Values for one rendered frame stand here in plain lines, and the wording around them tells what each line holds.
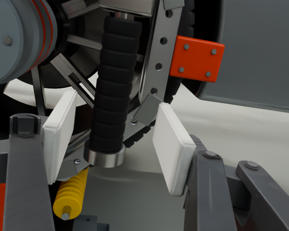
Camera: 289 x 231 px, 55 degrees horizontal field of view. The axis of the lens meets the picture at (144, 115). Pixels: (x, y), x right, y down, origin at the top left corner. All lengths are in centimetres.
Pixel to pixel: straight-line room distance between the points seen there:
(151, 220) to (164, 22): 112
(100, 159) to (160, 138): 12
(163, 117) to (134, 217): 129
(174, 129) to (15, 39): 24
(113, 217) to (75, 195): 82
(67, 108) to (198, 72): 38
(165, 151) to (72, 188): 48
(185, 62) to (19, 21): 28
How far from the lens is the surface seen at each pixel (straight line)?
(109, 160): 29
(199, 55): 51
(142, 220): 144
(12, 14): 35
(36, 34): 40
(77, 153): 54
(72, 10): 59
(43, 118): 16
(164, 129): 17
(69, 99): 17
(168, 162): 16
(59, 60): 60
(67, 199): 61
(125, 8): 26
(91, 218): 105
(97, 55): 75
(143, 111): 51
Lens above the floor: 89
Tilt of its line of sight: 18 degrees down
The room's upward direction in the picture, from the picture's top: 11 degrees clockwise
